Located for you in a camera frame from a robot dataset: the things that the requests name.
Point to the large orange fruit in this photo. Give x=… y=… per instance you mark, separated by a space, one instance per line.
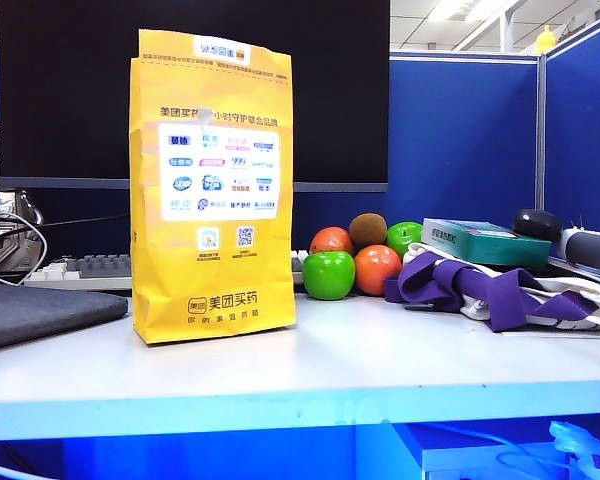
x=377 y=270

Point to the black computer monitor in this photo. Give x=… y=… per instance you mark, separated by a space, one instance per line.
x=70 y=100

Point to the large green apple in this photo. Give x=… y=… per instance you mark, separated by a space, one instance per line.
x=327 y=275

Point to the wide blue partition panel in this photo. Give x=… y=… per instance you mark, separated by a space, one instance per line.
x=460 y=140

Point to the yellow printed paper bag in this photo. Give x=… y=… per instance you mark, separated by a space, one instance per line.
x=215 y=260

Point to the angled blue partition panel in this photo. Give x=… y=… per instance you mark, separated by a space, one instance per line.
x=585 y=125

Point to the dark grey fabric pad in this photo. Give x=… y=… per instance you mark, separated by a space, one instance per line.
x=40 y=310

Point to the small green apple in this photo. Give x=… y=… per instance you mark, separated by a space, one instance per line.
x=405 y=237

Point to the grey and white keyboard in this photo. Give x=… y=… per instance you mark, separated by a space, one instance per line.
x=80 y=272

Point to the small orange fruit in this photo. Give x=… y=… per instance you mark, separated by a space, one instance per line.
x=331 y=240

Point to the white canvas bag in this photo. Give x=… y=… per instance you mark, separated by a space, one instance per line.
x=580 y=290

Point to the grey cylindrical tool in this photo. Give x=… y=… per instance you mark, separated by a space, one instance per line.
x=592 y=250

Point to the yellow toy figure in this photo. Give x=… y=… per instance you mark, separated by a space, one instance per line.
x=546 y=40

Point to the clear plastic wrap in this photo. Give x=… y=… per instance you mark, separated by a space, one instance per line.
x=580 y=445

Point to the brown kiwi fruit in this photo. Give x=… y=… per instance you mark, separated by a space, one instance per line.
x=368 y=230

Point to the ceiling light panel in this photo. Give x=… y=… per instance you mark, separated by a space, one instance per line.
x=472 y=9

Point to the black round device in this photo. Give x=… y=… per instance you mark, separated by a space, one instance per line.
x=536 y=225

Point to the teal cardboard box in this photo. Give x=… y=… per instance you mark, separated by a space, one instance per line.
x=495 y=247

